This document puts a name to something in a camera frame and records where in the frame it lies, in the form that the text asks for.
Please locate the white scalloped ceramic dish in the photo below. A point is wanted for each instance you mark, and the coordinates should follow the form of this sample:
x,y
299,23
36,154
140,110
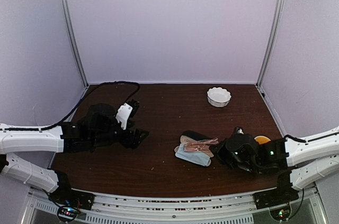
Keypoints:
x,y
218,97

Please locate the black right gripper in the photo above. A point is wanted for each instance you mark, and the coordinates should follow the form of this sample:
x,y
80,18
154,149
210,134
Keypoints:
x,y
221,152

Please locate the aluminium front frame rail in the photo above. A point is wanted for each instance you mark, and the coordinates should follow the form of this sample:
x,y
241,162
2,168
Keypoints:
x,y
232,208

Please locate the light blue cloth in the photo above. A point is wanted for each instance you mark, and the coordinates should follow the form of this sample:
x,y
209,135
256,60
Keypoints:
x,y
195,157

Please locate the aluminium corner post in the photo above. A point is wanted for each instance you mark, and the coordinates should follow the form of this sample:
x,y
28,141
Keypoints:
x,y
72,41
279,5

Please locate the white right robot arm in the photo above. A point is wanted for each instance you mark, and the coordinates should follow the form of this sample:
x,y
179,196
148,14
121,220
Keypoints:
x,y
300,161

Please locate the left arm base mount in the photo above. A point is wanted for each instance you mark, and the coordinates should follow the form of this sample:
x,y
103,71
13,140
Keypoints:
x,y
69,202

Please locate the aluminium right corner post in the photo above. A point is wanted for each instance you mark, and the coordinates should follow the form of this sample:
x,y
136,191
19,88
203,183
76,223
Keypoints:
x,y
279,5

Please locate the white patterned mug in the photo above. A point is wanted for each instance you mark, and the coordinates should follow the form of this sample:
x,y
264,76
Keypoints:
x,y
262,139

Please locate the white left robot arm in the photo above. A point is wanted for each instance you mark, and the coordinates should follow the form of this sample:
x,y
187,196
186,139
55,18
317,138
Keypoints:
x,y
102,126

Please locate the aluminium left corner post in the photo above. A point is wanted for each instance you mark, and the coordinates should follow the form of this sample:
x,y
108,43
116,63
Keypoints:
x,y
72,41

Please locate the black woven glasses case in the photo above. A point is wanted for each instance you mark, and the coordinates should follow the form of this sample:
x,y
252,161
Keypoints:
x,y
194,150

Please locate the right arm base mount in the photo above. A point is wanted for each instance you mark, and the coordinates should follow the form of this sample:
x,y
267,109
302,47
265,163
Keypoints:
x,y
279,199

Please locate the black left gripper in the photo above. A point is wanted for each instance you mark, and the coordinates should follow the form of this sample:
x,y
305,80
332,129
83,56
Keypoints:
x,y
135,140

